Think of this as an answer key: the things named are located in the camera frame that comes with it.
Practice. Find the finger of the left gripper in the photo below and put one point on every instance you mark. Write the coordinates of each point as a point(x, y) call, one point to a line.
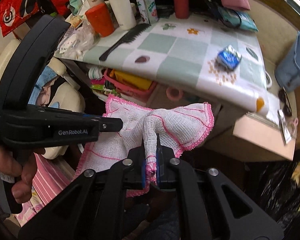
point(107, 124)

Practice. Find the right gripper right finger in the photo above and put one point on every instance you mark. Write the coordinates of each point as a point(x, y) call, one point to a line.
point(210, 206)

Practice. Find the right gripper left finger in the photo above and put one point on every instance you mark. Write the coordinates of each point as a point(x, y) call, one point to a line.
point(92, 206)

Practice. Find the white pink-edged gauze cloth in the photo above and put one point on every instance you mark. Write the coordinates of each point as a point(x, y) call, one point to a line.
point(181, 129)

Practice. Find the blue tissue pack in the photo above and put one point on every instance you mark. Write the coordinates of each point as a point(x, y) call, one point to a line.
point(229, 58)

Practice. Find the person's left hand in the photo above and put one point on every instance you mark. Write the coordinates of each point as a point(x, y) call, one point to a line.
point(9, 166)

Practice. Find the pink storage basket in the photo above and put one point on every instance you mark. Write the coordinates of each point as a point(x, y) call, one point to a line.
point(128, 88)

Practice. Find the pink striped fabric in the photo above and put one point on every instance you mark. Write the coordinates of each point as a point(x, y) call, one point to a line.
point(51, 178)

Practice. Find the black garbage bag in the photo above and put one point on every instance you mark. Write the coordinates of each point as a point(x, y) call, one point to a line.
point(280, 197)

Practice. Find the black comb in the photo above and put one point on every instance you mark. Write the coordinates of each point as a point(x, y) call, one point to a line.
point(129, 37)

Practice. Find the orange plastic cup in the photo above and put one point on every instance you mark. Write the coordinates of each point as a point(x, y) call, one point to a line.
point(100, 19)

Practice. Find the patterned table cover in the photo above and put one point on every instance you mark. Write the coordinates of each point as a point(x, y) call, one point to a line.
point(183, 53)

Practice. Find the pink clothes peg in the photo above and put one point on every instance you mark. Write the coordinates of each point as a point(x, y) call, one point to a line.
point(293, 124)

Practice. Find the green white carton box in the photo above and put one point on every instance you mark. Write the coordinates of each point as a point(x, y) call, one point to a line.
point(148, 11)

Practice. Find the red fabric bag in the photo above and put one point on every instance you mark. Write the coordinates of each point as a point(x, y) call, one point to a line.
point(13, 13)

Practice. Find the dark sunglasses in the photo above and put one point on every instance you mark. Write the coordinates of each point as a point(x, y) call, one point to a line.
point(283, 97)

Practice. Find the white thermos bottle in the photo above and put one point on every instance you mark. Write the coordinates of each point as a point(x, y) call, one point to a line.
point(124, 14)

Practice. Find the red tall bottle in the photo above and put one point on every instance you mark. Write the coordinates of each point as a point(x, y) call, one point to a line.
point(180, 0)

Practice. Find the blue plastic pitcher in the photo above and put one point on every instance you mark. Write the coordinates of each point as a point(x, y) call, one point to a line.
point(287, 72)

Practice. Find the teal wet wipes pack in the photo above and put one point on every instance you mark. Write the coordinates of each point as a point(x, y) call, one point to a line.
point(236, 19)

